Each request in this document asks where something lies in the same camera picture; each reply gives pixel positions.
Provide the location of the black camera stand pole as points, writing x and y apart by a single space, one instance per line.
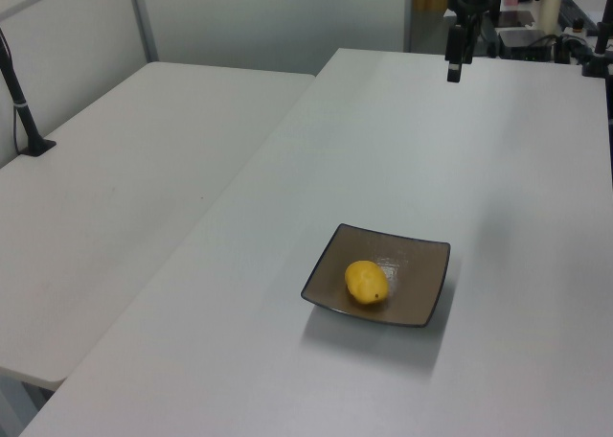
26 121

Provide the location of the white cylindrical bottle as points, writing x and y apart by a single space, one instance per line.
552 6

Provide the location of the black keyboard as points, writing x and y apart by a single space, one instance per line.
577 10

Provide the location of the black electronics box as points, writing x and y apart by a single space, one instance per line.
524 41

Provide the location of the yellow ball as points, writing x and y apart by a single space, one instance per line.
365 282

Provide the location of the black flat tablet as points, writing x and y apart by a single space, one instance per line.
515 18

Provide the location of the brown square ceramic plate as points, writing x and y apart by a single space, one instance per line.
412 274

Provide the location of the black clamp stand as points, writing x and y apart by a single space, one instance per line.
598 49

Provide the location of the grey metal corner post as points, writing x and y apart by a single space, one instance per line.
143 20

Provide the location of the small black bottle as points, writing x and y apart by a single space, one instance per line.
578 26

